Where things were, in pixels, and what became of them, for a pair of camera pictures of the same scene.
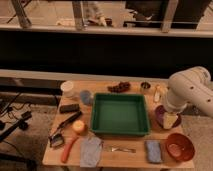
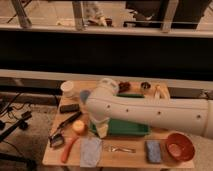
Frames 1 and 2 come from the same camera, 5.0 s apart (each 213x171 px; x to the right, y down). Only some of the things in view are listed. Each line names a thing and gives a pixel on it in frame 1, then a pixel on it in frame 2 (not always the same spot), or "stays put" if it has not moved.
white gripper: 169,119 to 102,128
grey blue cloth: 90,151 stays put
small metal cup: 145,85 stays put
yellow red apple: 78,125 stays put
